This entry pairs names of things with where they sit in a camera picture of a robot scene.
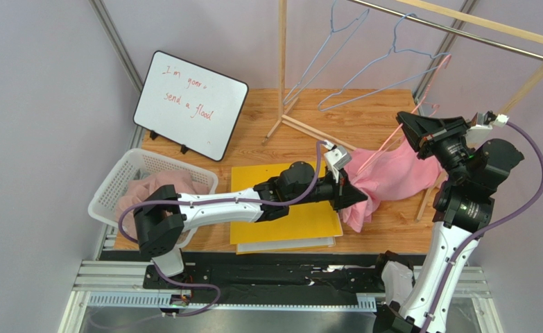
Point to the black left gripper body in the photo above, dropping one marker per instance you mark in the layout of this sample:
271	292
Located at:
330	189

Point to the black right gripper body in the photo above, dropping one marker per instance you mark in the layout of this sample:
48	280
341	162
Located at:
430	138

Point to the bright pink t shirt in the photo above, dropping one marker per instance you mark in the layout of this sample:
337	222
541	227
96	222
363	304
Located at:
386	176

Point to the light blue wire hanger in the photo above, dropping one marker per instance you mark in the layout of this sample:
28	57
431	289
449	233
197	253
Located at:
306	78

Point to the dusty pink printed t shirt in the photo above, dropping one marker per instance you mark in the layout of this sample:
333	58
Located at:
139	190

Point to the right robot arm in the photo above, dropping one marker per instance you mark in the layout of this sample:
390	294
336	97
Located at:
475	167

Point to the wooden clothes rack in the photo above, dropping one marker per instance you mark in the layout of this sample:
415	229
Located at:
461	17

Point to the white dry-erase board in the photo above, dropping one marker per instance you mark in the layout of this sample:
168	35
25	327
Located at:
190	105

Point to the white plastic laundry basket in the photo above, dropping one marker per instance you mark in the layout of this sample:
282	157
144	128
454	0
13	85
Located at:
137	164

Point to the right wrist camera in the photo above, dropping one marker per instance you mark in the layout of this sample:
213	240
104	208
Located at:
482	125

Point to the yellow ring binder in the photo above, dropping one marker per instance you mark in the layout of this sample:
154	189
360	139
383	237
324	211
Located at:
307	226

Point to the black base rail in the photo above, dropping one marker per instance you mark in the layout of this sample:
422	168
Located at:
267	281

